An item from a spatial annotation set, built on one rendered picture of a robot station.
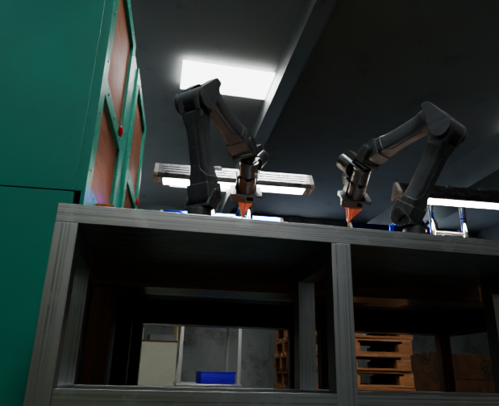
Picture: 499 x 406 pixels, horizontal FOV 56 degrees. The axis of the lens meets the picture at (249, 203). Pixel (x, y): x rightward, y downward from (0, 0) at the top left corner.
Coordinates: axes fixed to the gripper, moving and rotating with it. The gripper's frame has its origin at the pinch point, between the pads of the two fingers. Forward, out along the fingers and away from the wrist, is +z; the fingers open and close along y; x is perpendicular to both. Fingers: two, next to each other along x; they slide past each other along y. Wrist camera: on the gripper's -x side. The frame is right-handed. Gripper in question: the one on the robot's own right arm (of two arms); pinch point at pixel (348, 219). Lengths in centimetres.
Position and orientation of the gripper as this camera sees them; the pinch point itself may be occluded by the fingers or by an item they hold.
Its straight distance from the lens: 163.9
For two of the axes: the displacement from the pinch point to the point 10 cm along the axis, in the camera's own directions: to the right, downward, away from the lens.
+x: 0.8, 5.0, -8.6
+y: -9.9, -0.7, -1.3
